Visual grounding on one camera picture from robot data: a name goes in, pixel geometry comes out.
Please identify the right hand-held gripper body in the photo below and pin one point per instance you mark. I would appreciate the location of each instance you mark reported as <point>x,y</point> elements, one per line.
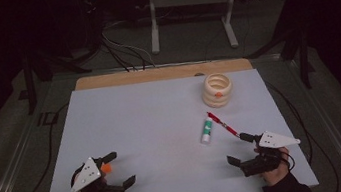
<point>274,140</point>

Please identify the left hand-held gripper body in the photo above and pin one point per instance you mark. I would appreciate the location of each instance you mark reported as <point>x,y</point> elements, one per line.
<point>86,175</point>

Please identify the orange highlighter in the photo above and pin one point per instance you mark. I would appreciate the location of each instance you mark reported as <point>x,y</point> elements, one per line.
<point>106,168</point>

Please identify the red pen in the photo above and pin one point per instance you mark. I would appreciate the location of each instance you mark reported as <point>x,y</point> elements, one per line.
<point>223,125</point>

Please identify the white green glue stick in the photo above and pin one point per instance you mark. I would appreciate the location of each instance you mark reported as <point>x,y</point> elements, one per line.
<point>207,130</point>

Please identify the cream ribbed pen holder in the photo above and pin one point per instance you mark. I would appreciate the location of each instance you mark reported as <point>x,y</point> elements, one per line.
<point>217,92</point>

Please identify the person's right hand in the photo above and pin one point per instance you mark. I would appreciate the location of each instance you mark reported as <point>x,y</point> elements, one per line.
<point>275,175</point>

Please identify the white table mat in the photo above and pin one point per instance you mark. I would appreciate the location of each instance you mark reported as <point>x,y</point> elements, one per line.
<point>149,129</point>

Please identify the black floor socket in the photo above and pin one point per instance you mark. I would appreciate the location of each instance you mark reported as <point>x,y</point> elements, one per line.
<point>47,118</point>

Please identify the black tripod stand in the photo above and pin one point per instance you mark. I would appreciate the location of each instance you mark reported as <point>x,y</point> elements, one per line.
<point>33,71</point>
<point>299,44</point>

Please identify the dark equipment rack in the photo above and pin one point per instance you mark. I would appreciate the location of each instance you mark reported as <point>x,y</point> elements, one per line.
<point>90,16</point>

